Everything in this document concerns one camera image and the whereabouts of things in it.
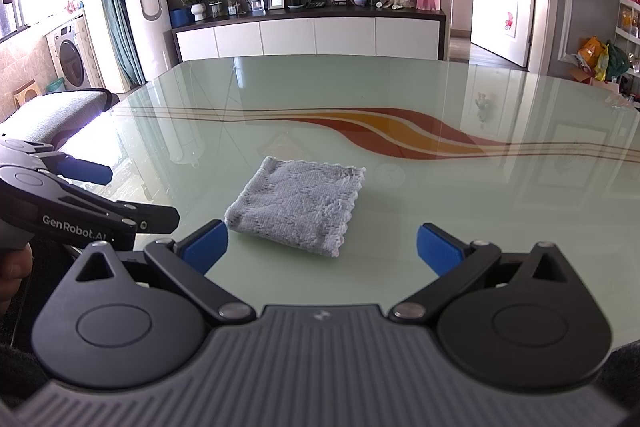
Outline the white washing machine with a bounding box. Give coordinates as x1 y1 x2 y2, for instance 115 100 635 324
46 19 101 90

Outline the person's left hand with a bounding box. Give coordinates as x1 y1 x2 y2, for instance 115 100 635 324
0 243 35 315

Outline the white storage shelf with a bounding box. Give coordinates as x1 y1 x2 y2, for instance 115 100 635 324
615 0 640 58

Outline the grey and pink towel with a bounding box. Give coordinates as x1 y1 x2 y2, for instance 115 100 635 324
224 155 367 259

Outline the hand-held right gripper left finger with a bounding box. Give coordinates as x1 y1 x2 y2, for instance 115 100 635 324
74 219 256 327

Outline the green plastic bag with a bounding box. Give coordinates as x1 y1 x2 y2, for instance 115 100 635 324
605 41 632 80

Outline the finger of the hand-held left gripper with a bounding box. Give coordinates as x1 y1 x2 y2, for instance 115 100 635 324
60 186 181 234
0 137 114 186

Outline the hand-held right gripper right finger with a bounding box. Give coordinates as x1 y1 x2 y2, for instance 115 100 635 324
389 222 568 324

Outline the potted plant in white pot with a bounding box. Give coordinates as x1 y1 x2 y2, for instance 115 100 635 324
180 0 208 22

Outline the orange snack bag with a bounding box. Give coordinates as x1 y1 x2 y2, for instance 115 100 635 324
575 36 608 80

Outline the white television cabinet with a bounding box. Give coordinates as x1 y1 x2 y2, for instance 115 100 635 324
171 8 447 64

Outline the wooden stool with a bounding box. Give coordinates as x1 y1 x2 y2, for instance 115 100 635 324
12 80 42 110

